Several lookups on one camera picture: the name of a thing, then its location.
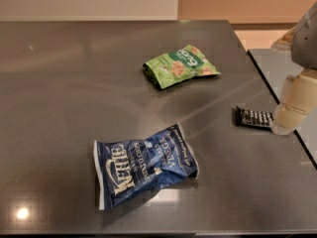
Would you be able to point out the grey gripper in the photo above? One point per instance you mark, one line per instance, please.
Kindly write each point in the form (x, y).
(305, 44)

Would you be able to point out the black rxbar chocolate bar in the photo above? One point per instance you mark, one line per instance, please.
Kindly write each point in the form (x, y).
(254, 119)

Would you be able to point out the green snack bag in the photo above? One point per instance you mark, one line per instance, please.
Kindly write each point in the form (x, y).
(169, 69)

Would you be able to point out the blue Kettle chip bag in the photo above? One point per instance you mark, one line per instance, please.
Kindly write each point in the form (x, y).
(128, 168)

